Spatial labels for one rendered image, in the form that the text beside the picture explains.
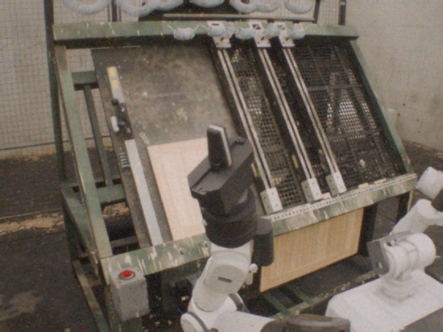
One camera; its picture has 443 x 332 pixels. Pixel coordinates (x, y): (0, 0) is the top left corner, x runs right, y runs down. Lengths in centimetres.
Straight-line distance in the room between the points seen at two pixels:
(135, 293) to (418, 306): 110
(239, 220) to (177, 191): 140
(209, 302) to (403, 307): 38
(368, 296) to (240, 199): 35
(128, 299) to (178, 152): 81
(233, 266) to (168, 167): 139
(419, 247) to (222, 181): 42
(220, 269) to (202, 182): 18
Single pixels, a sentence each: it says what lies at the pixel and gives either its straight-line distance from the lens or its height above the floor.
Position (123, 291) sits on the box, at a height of 90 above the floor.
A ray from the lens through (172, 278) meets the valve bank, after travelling 191.
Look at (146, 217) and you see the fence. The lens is 188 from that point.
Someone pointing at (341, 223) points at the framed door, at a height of 56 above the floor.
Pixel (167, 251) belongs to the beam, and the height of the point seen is 88.
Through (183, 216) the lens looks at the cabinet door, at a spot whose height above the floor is 97.
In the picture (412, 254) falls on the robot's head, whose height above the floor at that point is 146.
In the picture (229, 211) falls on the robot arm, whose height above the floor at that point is 159.
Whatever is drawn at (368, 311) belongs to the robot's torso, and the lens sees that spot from 78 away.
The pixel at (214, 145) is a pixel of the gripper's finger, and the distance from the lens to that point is 54.
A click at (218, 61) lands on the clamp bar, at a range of 241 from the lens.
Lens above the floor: 184
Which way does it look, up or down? 19 degrees down
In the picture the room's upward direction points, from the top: straight up
